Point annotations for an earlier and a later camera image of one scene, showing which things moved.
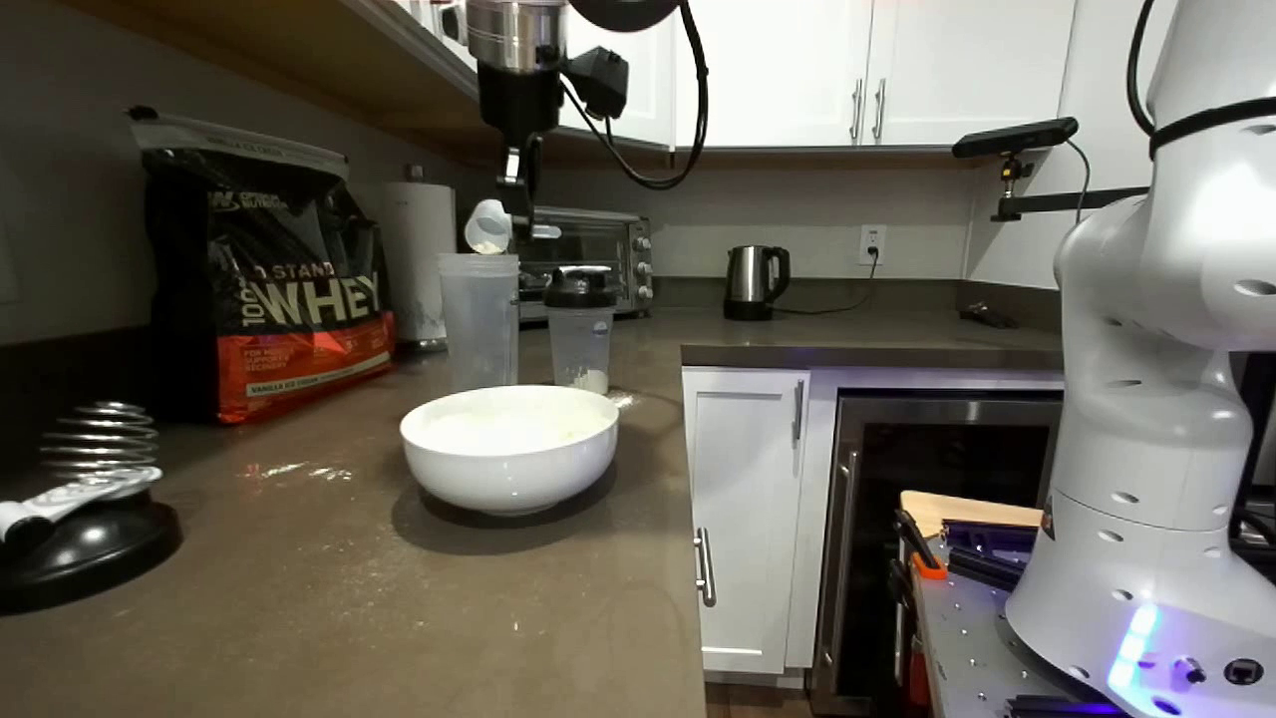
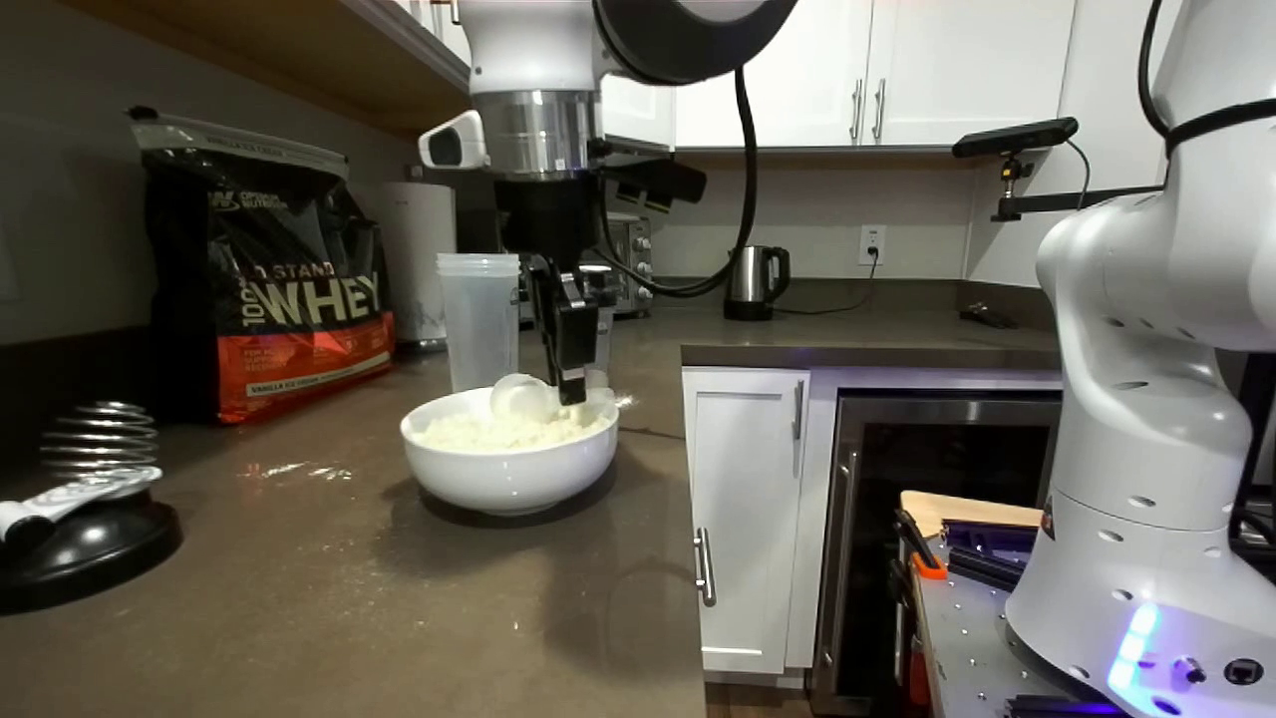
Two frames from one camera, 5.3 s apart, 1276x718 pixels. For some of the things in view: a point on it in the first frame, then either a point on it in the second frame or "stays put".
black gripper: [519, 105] -> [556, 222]
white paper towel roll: [420, 225] stays put
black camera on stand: [1016, 153] stays put
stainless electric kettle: [754, 278] stays put
